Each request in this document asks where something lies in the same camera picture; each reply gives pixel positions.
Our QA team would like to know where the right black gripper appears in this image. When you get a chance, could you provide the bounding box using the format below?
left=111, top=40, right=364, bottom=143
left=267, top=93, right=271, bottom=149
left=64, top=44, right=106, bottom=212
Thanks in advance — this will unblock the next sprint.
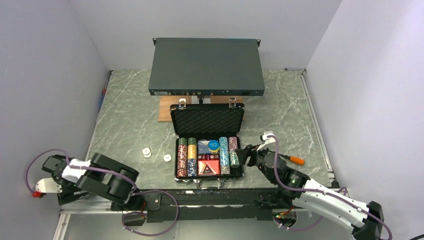
left=235, top=142, right=276, bottom=184

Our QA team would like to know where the blue dealer button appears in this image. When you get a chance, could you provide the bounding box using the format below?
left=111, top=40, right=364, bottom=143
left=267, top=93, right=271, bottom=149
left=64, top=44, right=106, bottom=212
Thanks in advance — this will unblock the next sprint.
left=208, top=139, right=220, bottom=152

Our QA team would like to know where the red triangle card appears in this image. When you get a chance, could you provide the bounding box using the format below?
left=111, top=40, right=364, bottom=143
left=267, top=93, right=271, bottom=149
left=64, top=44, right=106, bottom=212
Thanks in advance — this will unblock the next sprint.
left=199, top=162, right=216, bottom=176

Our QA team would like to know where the white poker chip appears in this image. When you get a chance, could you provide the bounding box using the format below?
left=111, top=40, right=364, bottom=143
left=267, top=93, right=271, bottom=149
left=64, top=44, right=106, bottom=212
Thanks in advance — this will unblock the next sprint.
left=163, top=154, right=172, bottom=163
left=142, top=147, right=152, bottom=158

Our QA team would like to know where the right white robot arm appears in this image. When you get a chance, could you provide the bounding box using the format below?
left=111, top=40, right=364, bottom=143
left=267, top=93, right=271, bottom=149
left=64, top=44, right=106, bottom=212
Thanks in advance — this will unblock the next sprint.
left=233, top=145, right=384, bottom=240

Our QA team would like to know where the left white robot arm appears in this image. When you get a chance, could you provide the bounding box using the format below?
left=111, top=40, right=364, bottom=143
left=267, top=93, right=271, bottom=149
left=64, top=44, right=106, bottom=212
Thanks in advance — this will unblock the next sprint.
left=41, top=153, right=144, bottom=210

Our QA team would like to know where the light blue chip column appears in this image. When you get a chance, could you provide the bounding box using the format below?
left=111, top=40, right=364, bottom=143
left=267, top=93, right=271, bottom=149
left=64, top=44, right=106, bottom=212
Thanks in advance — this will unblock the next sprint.
left=219, top=136, right=230, bottom=175

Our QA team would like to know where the black poker chip case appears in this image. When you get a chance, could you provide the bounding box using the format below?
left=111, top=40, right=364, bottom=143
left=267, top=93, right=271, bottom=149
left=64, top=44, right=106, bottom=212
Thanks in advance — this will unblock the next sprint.
left=170, top=98, right=245, bottom=190

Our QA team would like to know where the blue playing card deck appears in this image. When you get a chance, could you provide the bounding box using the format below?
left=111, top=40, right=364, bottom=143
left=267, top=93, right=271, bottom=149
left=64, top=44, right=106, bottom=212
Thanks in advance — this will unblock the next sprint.
left=197, top=139, right=219, bottom=154

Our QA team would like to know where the red dice row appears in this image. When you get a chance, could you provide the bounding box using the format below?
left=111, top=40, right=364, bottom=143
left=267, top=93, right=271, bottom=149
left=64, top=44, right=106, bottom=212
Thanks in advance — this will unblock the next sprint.
left=197, top=154, right=220, bottom=161

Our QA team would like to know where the green yellow blue chip column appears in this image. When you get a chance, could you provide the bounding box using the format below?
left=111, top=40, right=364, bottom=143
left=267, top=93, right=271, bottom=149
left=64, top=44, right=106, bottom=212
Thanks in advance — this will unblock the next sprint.
left=187, top=137, right=198, bottom=177

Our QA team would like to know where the red green chip column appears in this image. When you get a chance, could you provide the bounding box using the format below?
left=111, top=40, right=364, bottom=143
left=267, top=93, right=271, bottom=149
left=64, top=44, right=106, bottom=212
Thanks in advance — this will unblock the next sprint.
left=176, top=137, right=188, bottom=178

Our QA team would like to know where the wooden board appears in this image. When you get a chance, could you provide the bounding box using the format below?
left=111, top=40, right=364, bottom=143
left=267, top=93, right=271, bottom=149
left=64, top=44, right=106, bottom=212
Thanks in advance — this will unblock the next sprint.
left=157, top=95, right=244, bottom=123

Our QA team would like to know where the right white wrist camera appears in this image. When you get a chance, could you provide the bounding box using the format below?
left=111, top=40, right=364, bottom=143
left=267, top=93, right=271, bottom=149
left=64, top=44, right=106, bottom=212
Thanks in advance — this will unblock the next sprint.
left=257, top=130, right=276, bottom=151

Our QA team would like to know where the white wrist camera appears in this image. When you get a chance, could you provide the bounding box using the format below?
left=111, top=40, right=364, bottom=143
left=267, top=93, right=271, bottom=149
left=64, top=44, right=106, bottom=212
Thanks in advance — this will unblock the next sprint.
left=257, top=130, right=276, bottom=151
left=31, top=177, right=63, bottom=198

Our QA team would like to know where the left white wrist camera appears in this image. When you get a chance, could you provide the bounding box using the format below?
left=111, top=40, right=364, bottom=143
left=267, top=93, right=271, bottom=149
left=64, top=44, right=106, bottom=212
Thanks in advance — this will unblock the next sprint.
left=31, top=177, right=63, bottom=198

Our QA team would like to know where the orange handled screwdriver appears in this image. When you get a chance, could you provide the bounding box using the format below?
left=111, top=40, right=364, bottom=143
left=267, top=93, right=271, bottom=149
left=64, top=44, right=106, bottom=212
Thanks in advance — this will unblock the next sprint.
left=278, top=153, right=305, bottom=166

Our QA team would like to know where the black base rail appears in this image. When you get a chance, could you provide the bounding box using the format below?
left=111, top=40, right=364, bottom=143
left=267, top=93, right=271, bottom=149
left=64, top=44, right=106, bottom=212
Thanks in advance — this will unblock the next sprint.
left=110, top=188, right=292, bottom=223

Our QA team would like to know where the dark rack-mount server unit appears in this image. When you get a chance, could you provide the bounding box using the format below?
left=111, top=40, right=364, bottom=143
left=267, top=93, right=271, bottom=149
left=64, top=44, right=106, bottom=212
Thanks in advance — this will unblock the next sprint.
left=148, top=37, right=265, bottom=96

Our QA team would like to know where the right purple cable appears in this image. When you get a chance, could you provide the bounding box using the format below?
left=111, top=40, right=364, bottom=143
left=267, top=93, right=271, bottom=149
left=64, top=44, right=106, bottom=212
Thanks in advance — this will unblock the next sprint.
left=268, top=134, right=394, bottom=240

